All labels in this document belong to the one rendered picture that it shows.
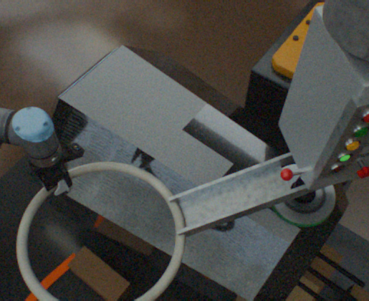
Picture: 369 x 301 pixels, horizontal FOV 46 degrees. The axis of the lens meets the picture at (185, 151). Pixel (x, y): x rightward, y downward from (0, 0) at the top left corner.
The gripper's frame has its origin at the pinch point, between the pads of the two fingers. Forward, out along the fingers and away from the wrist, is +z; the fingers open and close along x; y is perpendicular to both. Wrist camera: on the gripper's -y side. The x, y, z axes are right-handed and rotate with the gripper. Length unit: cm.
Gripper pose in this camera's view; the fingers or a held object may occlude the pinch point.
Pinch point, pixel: (65, 183)
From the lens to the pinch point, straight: 146.0
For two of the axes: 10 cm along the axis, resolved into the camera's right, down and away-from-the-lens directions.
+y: -7.1, 5.8, -4.0
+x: 7.0, 6.2, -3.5
